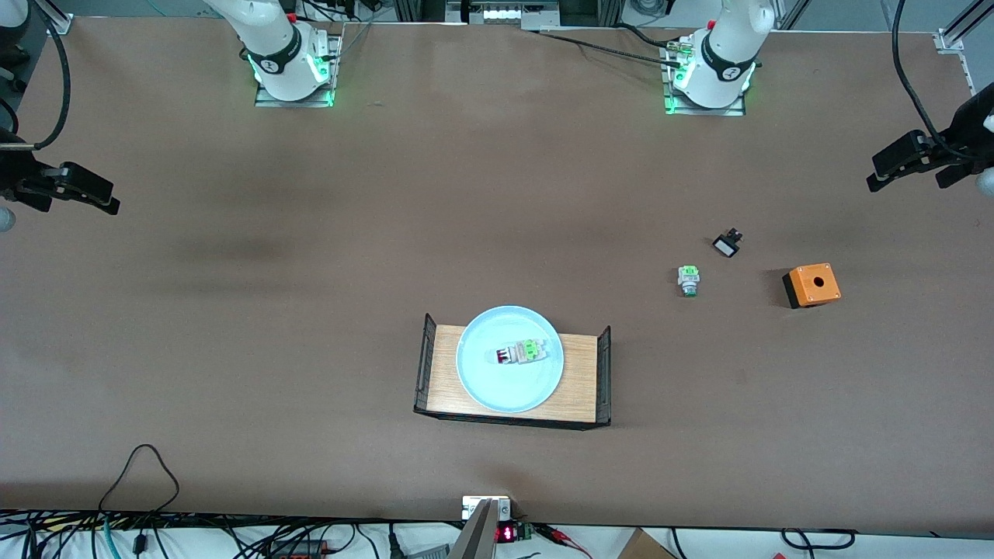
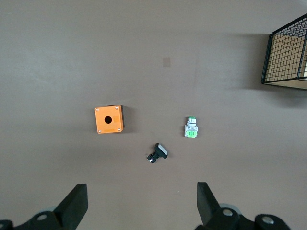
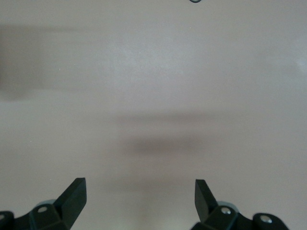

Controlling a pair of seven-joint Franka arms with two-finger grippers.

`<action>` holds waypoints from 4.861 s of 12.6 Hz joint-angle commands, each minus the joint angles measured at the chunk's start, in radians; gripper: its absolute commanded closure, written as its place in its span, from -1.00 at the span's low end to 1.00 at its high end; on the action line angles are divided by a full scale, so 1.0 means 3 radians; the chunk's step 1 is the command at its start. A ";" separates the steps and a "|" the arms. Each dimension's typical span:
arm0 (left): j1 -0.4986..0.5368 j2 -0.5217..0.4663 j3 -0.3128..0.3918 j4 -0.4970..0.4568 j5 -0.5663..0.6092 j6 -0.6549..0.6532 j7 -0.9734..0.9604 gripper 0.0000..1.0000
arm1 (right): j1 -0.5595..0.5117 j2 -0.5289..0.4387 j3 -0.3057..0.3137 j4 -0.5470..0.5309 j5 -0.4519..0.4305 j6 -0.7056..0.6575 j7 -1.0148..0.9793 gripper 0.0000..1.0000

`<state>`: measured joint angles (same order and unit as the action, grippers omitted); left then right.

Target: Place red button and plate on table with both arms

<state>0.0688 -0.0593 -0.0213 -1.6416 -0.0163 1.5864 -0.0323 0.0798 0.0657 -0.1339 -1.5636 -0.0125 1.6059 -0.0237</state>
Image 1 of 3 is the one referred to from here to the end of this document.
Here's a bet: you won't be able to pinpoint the red push button switch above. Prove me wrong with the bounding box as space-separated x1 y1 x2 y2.
494 339 549 368

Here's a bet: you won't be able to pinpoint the light blue plate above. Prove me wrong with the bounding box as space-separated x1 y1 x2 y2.
456 305 565 415

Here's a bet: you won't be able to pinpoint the wooden tray black mesh sides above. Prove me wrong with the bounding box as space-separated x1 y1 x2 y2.
413 313 613 431

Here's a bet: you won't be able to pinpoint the black orange power strip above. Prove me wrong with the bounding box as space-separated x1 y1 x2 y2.
268 538 331 559

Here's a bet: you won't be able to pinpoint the grey control box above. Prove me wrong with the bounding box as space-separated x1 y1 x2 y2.
447 0 560 26

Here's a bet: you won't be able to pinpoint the brown cardboard piece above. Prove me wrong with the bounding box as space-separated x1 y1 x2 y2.
617 528 676 559

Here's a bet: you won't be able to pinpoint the red probe leads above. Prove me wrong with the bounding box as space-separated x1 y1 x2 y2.
536 523 595 559

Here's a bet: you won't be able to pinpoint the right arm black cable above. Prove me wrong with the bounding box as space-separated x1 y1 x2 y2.
28 0 71 150

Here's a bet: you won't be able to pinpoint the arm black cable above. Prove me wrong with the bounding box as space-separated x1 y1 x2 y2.
28 0 71 150
891 0 971 156

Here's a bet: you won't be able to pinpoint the aluminium frame profile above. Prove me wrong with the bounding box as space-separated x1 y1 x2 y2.
936 0 994 54
35 0 73 36

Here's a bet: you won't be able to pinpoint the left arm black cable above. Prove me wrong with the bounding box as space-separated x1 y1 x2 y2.
891 0 971 156

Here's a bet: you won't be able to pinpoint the orange button enclosure box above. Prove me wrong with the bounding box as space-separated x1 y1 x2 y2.
782 262 842 310

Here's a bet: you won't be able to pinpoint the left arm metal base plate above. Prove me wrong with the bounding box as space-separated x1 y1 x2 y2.
662 39 748 117

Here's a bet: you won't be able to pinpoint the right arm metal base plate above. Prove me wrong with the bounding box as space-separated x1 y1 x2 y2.
255 35 342 108

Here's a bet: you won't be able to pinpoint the looped thin black cable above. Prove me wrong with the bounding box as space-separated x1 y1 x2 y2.
97 444 181 517

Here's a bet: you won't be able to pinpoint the black cable on table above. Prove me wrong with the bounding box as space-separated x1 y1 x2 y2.
536 30 684 68

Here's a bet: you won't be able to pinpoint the black floor cable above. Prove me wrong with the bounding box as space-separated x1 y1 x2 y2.
780 528 857 550

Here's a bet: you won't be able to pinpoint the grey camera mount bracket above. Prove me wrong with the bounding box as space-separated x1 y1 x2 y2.
449 495 513 559

